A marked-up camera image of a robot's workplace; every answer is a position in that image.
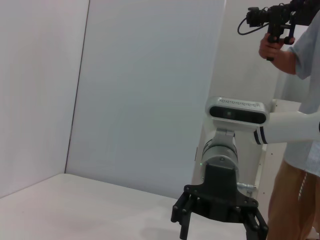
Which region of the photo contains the cameraman in blue shirt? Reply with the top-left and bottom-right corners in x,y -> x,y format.
265,16 -> 320,240

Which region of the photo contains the right gripper cable with plug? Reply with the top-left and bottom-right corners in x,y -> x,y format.
236,182 -> 258,195

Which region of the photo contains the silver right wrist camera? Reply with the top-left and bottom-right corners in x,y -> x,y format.
205,96 -> 269,130

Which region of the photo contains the cameraman hand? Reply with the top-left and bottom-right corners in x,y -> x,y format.
258,34 -> 284,61

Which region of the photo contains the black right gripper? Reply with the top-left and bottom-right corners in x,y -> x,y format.
170,163 -> 270,240

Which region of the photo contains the cameraman forearm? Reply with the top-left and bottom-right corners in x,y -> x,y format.
271,46 -> 300,76

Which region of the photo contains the black video camera rig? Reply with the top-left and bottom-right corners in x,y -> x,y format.
236,0 -> 320,62

